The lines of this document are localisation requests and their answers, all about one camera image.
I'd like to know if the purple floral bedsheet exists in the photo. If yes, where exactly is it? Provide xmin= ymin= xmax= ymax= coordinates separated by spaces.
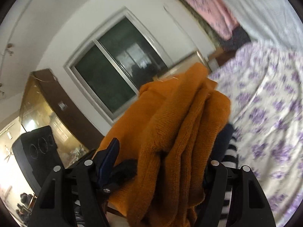
xmin=208 ymin=41 xmax=303 ymax=227

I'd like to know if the orange knit cardigan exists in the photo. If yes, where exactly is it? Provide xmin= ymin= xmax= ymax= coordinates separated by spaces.
xmin=93 ymin=63 xmax=231 ymax=227

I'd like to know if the pink floral cloth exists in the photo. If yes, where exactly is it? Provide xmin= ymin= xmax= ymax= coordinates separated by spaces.
xmin=170 ymin=0 xmax=239 ymax=39

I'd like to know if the black speaker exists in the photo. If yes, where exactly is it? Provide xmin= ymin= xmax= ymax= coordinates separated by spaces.
xmin=12 ymin=125 xmax=61 ymax=195

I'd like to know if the small wall ornament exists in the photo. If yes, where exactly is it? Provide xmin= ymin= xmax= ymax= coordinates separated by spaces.
xmin=3 ymin=43 xmax=15 ymax=57

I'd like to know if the sliding glass window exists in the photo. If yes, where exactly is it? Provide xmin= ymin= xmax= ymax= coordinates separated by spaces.
xmin=63 ymin=7 xmax=172 ymax=126

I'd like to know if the black and white striped garment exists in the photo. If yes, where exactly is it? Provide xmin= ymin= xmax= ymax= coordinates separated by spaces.
xmin=212 ymin=122 xmax=240 ymax=227

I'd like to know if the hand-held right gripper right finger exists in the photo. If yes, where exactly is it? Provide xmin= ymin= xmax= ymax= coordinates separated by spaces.
xmin=196 ymin=159 xmax=276 ymax=227

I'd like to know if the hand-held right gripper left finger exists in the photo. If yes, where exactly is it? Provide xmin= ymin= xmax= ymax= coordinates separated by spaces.
xmin=28 ymin=138 xmax=120 ymax=227

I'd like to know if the olive patterned cloth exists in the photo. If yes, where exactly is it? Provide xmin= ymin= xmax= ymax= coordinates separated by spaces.
xmin=179 ymin=0 xmax=224 ymax=49

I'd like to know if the brown glass cabinet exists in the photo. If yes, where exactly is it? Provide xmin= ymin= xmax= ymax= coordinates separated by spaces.
xmin=19 ymin=68 xmax=91 ymax=169

